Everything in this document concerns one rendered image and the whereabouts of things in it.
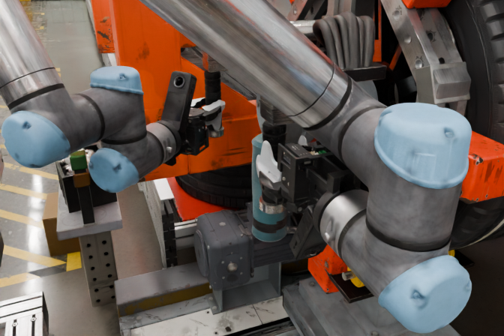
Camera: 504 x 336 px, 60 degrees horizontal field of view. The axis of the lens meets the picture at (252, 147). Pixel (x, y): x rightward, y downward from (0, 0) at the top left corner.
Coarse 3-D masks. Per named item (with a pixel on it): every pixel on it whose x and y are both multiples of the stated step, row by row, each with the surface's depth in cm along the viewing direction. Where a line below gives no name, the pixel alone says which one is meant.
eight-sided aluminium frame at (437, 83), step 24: (312, 0) 94; (384, 0) 70; (408, 24) 65; (432, 24) 67; (408, 48) 66; (432, 48) 64; (456, 48) 65; (432, 72) 62; (456, 72) 63; (432, 96) 62; (456, 96) 64; (312, 144) 111
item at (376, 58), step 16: (384, 16) 88; (384, 32) 88; (384, 48) 89; (400, 48) 83; (384, 64) 89; (400, 64) 86; (384, 80) 96; (400, 80) 85; (384, 96) 97; (400, 96) 86; (416, 96) 86; (368, 192) 103
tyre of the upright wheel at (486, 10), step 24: (456, 0) 67; (480, 0) 63; (456, 24) 67; (480, 24) 63; (480, 48) 64; (480, 72) 65; (480, 96) 65; (480, 120) 66; (456, 216) 73; (480, 216) 70; (456, 240) 75
